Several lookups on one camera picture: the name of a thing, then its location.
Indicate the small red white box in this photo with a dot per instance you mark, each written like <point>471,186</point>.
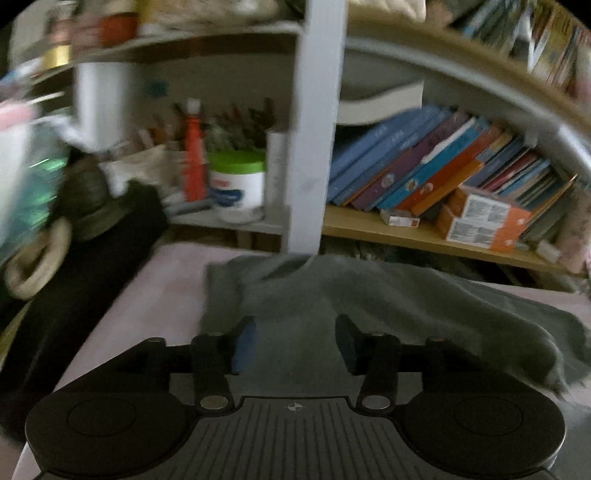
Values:
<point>400,218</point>

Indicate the gold tape roll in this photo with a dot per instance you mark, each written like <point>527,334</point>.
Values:
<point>57,57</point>

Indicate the dark olive pouch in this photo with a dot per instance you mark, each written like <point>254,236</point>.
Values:
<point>92,203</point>

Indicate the bundle of pens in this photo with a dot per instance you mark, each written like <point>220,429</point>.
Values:
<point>240,129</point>

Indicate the white wooden bookshelf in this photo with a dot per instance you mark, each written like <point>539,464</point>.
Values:
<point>318,138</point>

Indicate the pink checked cartoon desk mat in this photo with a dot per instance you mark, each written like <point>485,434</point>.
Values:
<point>152,295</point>

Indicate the white jar green rim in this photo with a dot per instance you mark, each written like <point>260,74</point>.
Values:
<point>235,184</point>

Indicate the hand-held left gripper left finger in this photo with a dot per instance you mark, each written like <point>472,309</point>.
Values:
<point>244,344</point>

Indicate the row of leaning colourful books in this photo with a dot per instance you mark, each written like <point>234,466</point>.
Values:
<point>392,161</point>

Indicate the white charger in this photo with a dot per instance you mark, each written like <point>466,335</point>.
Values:
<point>548,250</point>

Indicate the red jar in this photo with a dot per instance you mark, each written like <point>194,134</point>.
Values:
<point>117,30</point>

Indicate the row of tall shelf books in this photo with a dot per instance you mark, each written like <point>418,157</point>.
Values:
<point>549,41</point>

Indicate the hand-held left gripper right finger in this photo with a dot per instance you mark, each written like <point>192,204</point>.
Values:
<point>347,344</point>

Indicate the orange white carton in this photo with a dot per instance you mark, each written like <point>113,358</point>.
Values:
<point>471,233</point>
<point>489,210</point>

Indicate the white wristwatch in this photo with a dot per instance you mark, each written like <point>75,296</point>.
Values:
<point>27,277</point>

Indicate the red bottle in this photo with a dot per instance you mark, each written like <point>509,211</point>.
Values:
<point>194,157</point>

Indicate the iridescent plastic bag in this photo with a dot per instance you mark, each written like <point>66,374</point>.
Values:
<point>27,194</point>

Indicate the grey sweater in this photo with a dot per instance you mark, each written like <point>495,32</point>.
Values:
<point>392,295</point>

